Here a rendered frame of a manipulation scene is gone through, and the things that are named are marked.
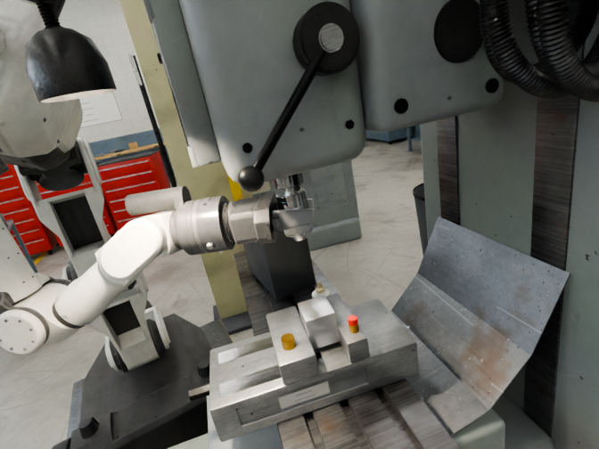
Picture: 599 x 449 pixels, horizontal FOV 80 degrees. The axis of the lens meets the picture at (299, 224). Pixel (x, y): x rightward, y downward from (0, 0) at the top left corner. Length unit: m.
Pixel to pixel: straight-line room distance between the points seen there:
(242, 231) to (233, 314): 2.11
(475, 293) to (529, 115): 0.34
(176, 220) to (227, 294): 2.00
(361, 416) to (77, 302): 0.49
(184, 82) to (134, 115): 9.13
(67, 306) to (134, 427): 0.67
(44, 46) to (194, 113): 0.17
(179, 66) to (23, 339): 0.49
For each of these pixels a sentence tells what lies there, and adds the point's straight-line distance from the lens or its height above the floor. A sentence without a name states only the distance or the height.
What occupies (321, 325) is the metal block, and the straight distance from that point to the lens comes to 0.62.
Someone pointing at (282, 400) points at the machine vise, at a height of 0.96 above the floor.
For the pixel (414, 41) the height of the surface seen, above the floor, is 1.44.
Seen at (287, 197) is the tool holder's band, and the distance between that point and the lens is 0.53.
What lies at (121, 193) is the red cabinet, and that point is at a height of 0.60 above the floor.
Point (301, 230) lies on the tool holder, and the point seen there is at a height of 1.21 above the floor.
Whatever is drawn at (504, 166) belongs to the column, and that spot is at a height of 1.23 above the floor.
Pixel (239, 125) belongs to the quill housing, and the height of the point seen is 1.39.
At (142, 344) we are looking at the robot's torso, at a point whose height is 0.73.
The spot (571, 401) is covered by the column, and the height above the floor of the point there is 0.84.
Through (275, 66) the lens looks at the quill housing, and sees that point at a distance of 0.44.
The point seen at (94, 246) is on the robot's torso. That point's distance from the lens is 1.16.
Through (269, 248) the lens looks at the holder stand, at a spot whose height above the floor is 1.06.
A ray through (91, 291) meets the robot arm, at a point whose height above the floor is 1.17.
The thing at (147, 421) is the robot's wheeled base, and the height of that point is 0.59.
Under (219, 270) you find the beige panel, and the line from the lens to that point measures 2.47.
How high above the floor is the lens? 1.41
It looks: 20 degrees down
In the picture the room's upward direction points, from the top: 11 degrees counter-clockwise
